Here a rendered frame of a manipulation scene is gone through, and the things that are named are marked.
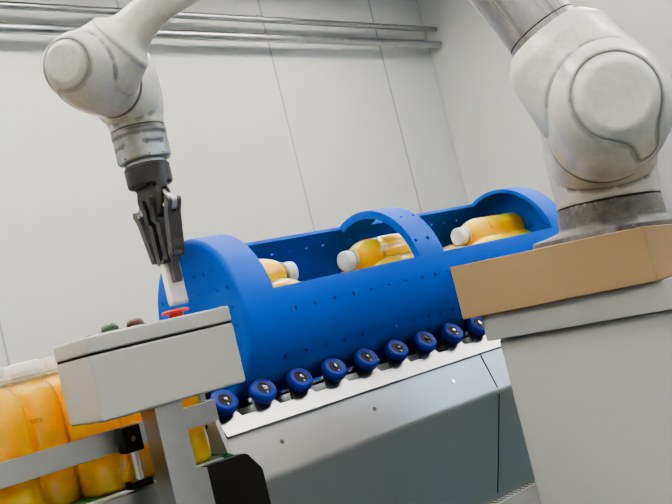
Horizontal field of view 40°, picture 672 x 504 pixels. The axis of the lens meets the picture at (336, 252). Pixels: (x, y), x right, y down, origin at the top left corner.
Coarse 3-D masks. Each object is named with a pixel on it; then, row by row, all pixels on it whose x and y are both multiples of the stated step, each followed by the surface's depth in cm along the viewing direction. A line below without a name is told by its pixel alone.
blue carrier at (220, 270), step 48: (528, 192) 201; (192, 240) 152; (288, 240) 176; (336, 240) 187; (432, 240) 172; (528, 240) 189; (192, 288) 153; (240, 288) 143; (288, 288) 149; (336, 288) 155; (384, 288) 161; (432, 288) 169; (240, 336) 144; (288, 336) 148; (336, 336) 155; (384, 336) 164; (240, 384) 147
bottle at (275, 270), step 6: (264, 264) 160; (270, 264) 161; (276, 264) 162; (282, 264) 165; (270, 270) 160; (276, 270) 161; (282, 270) 162; (288, 270) 164; (270, 276) 160; (276, 276) 161; (282, 276) 162; (288, 276) 164
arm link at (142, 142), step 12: (120, 132) 147; (132, 132) 147; (144, 132) 147; (156, 132) 148; (120, 144) 147; (132, 144) 146; (144, 144) 147; (156, 144) 148; (168, 144) 150; (120, 156) 148; (132, 156) 146; (144, 156) 147; (156, 156) 149; (168, 156) 151
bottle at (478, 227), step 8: (488, 216) 202; (496, 216) 202; (504, 216) 203; (512, 216) 205; (520, 216) 206; (464, 224) 198; (472, 224) 197; (480, 224) 197; (488, 224) 198; (496, 224) 200; (504, 224) 201; (512, 224) 203; (520, 224) 205; (472, 232) 196; (480, 232) 197; (488, 232) 198; (496, 232) 199; (472, 240) 197
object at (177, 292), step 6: (162, 264) 149; (168, 270) 149; (168, 276) 148; (168, 282) 148; (180, 282) 150; (168, 288) 148; (174, 288) 149; (180, 288) 149; (174, 294) 148; (180, 294) 149; (186, 294) 150; (174, 300) 148; (180, 300) 149; (186, 300) 150
